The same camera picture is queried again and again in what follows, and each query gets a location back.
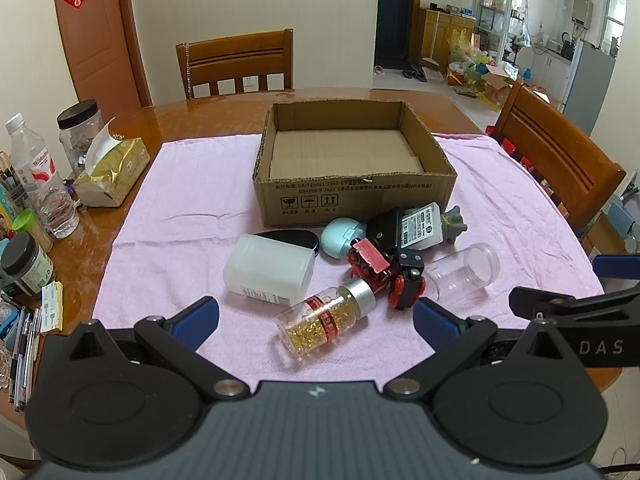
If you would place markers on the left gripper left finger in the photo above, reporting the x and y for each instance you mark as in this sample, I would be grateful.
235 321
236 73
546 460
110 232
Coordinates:
173 343

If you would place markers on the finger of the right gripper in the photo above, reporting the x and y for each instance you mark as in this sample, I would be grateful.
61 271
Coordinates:
617 266
532 303

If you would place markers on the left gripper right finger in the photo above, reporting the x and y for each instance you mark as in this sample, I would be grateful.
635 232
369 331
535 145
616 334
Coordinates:
458 345

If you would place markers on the clear plastic jar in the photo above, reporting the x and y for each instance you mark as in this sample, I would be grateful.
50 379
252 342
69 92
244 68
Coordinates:
462 273

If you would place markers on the grey toy figure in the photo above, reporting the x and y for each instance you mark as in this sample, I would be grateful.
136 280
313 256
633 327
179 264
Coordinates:
453 225

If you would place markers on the red toy train engine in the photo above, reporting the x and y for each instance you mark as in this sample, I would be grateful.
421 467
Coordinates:
367 263

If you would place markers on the white plastic container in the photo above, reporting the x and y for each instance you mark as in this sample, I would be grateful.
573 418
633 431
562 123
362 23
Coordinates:
269 270

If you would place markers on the gold capsule bottle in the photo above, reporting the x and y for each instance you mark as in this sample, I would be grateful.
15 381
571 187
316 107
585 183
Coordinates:
323 317

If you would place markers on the teal round case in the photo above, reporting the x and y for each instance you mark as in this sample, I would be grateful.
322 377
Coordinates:
336 237

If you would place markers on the black teardrop case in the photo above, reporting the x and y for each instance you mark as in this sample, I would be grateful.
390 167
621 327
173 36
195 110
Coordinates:
288 242

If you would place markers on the wooden chair right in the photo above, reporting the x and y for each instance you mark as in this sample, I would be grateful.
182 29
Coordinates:
579 174

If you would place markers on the wooden chair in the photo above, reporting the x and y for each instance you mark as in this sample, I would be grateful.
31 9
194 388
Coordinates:
235 58
579 174

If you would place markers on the clear box with label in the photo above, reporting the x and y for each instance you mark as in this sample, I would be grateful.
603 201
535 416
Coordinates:
421 228

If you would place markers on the black rectangular case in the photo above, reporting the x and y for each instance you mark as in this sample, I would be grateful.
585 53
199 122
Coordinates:
383 231

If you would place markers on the pens bundle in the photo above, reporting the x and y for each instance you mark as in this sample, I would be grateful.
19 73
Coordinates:
23 357

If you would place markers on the small jar black lid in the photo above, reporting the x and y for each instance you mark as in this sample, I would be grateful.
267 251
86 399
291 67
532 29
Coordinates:
27 263

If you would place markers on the gold tissue pack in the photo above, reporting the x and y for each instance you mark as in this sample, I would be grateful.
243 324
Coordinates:
113 166

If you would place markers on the green cap bottle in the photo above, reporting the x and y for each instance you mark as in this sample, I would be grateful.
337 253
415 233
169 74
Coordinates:
27 221

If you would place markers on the grey refrigerator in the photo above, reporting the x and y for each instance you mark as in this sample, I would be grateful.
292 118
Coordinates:
590 74

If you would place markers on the cardboard box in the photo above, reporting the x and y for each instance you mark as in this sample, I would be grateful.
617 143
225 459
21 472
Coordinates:
325 159

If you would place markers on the water bottle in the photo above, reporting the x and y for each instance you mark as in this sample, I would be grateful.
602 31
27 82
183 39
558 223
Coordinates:
37 172

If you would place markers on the clear jar black lid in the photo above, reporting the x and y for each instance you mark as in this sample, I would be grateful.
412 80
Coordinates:
77 127

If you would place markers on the wooden cabinet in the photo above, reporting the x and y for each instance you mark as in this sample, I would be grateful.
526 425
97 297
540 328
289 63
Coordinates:
434 32

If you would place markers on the wooden chair back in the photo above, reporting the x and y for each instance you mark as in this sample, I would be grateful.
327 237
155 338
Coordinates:
235 58

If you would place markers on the wooden door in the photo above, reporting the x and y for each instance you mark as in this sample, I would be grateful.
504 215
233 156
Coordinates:
103 56

